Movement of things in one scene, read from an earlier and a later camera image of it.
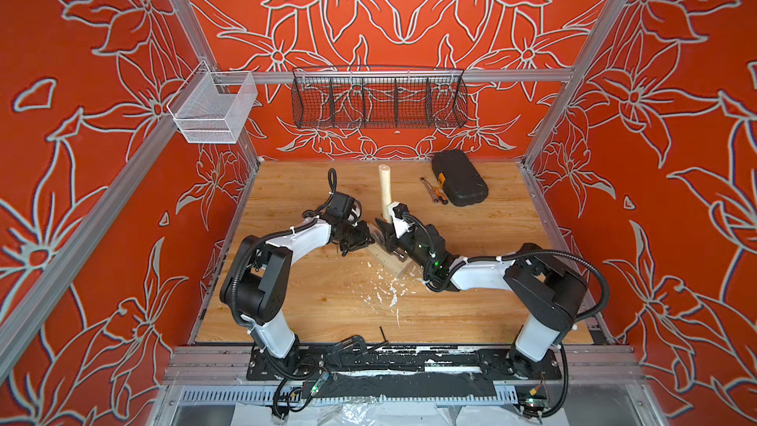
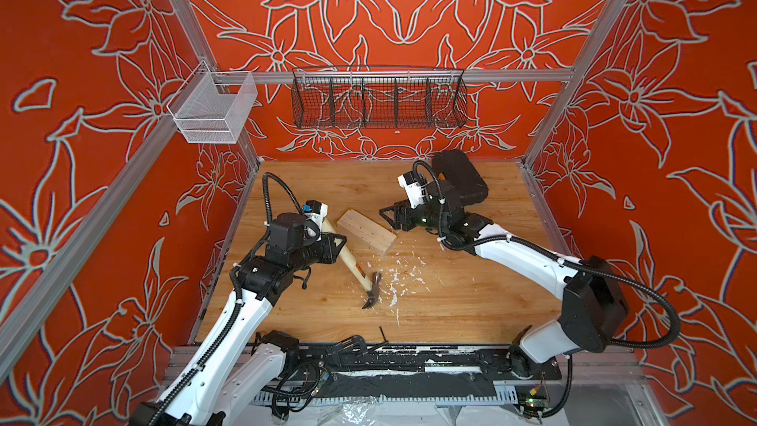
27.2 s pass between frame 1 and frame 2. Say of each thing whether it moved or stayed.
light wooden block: moved
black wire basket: stayed
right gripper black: moved
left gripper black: moved
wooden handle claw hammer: moved
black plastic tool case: stayed
